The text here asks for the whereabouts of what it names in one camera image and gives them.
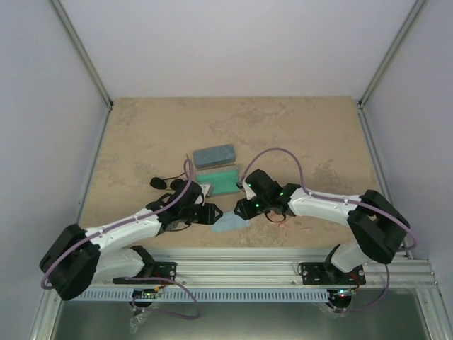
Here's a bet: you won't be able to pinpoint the light blue cleaning cloth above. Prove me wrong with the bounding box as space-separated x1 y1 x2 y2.
211 211 250 233

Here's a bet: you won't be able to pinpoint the grey glasses case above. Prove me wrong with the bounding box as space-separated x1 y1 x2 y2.
195 165 240 197

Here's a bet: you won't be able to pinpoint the red transparent glasses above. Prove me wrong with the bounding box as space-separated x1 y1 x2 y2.
266 212 312 231

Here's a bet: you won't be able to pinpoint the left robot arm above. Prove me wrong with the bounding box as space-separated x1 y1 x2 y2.
39 181 223 301

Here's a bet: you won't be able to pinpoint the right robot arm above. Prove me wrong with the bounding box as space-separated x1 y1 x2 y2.
234 169 410 285

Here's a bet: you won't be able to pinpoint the black sunglasses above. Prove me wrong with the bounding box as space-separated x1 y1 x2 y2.
149 172 185 191

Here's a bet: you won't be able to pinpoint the blue glasses case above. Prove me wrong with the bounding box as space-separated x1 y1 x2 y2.
193 144 236 169

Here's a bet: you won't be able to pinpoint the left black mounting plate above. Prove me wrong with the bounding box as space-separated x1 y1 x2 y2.
151 262 177 285

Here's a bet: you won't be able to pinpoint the black mounting plate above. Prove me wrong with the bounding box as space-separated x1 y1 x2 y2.
297 262 366 285
151 262 177 285

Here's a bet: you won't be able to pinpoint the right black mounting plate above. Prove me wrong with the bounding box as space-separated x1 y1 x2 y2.
297 262 366 285

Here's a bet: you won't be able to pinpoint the left circuit board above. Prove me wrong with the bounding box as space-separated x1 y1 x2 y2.
132 288 165 300

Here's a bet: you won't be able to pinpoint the circuit board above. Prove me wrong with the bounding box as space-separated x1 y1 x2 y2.
132 288 165 300
328 288 355 300

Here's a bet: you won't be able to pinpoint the right circuit board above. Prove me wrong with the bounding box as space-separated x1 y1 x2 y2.
328 288 355 300

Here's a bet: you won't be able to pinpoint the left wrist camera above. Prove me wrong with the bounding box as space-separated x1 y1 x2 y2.
199 183 214 197

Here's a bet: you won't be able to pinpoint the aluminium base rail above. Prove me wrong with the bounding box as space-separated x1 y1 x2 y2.
147 248 438 288

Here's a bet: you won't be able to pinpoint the slotted cable duct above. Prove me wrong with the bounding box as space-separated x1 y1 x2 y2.
74 287 330 303

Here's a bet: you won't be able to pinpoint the right aluminium frame post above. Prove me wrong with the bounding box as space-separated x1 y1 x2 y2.
357 0 429 110

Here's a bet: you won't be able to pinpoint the aluminium frame post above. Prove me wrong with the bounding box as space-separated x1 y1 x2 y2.
357 0 429 110
49 0 113 110

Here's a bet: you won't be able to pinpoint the left aluminium frame post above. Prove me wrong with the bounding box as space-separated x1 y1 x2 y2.
49 0 113 110

